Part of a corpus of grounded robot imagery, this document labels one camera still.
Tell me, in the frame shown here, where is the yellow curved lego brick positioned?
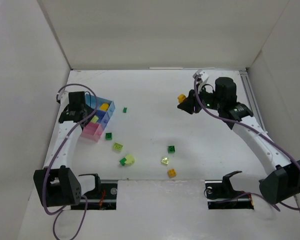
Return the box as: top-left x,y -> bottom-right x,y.
177,94 -> 187,104

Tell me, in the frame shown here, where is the pale green curved lego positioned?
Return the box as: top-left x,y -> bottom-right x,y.
90,115 -> 99,124

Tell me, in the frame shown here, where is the yellow hollow curved lego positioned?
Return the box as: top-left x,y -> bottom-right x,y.
99,103 -> 110,112

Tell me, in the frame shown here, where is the dark green square lego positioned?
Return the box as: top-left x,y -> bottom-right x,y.
167,145 -> 176,154

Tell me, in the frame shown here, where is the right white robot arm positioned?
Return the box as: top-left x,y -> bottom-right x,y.
177,71 -> 300,205

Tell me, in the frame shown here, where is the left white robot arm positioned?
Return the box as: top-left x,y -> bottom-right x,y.
33,91 -> 102,207

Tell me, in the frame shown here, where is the pink blue sorting container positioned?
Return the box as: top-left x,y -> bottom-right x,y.
81,92 -> 116,142

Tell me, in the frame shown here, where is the small dark green lego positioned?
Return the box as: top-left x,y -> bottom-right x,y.
105,132 -> 113,141

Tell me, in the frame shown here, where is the lime green flat lego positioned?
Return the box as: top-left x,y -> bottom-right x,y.
112,142 -> 123,152

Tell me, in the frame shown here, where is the pale yellow-green square lego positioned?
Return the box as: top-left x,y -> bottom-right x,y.
161,157 -> 170,166

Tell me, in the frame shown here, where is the green and pale lego pair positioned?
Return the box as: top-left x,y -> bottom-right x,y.
119,154 -> 135,166

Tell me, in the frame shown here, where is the small orange lego brick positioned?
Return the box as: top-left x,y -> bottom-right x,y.
167,168 -> 177,178

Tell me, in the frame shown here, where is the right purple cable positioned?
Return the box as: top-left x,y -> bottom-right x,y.
193,74 -> 300,212

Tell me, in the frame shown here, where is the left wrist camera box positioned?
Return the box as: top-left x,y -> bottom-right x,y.
56,90 -> 68,105

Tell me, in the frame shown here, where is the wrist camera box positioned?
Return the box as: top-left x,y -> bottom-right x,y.
192,69 -> 209,85
56,90 -> 68,105

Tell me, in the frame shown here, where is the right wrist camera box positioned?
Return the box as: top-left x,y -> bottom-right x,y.
192,69 -> 209,85

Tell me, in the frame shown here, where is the aluminium rail right side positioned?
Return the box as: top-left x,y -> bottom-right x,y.
239,70 -> 266,131

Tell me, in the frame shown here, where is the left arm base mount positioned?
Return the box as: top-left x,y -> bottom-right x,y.
78,173 -> 118,211

